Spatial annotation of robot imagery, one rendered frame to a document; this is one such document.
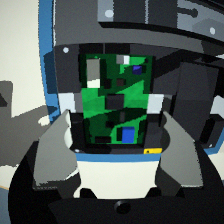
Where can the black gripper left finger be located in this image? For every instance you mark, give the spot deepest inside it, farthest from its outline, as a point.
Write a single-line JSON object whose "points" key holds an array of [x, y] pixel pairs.
{"points": [[47, 173]]}

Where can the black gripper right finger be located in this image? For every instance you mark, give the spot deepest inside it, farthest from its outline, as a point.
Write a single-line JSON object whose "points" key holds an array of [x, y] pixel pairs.
{"points": [[185, 170]]}

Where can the green circuit board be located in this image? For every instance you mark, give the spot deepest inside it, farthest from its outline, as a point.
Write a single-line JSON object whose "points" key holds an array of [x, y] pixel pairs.
{"points": [[115, 93]]}

